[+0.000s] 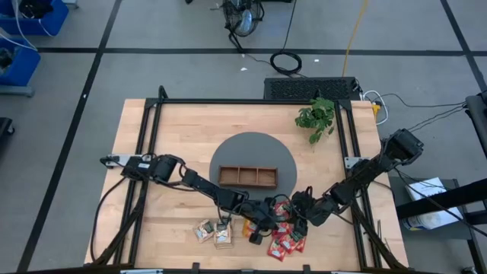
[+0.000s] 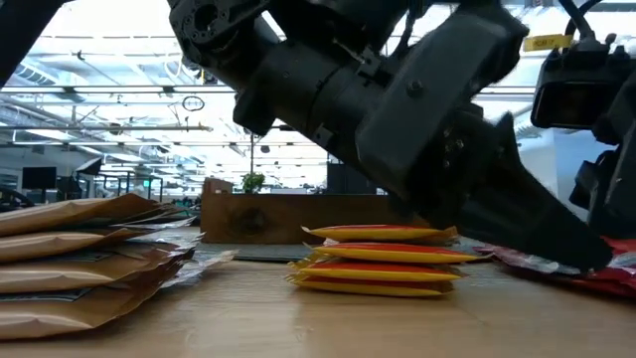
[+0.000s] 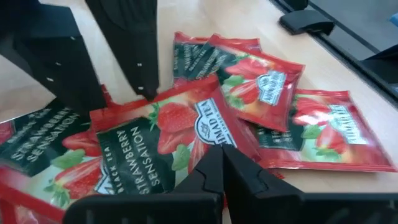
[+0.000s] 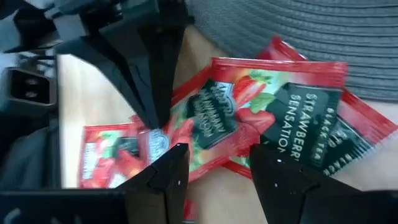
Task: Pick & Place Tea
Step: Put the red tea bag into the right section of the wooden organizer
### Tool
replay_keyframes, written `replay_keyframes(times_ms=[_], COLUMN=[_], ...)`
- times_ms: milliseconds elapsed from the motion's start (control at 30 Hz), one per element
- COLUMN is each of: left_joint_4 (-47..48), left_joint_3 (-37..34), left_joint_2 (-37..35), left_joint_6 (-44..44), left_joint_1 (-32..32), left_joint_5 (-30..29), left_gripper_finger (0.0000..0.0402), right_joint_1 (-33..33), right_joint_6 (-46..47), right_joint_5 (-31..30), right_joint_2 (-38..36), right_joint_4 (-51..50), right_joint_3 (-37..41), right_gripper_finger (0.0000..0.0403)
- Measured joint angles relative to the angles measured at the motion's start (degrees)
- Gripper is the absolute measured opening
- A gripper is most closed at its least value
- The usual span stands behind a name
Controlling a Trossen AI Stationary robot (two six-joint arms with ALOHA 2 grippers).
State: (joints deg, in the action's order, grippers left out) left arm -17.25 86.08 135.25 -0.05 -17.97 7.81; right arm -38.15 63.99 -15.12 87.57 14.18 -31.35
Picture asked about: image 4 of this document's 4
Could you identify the small grey-rimmed black camera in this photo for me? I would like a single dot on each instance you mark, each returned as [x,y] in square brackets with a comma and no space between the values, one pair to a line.
[29,88]

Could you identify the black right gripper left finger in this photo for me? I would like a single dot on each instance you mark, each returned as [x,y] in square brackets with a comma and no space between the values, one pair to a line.
[168,186]

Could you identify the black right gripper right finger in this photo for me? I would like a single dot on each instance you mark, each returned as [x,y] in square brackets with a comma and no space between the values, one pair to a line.
[280,186]

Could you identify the grey round woven placemat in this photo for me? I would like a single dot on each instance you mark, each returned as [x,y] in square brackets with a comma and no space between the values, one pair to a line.
[311,31]

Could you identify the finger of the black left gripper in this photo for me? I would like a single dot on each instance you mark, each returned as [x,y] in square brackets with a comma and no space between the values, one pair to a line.
[118,62]
[161,62]

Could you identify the black aluminium table frame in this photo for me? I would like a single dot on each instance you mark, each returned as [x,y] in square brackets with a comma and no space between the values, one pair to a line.
[55,149]

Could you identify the red strawberry tea packet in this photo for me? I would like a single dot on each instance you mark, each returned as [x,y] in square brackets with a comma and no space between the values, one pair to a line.
[189,210]
[370,123]
[239,168]
[99,155]
[211,115]
[295,118]

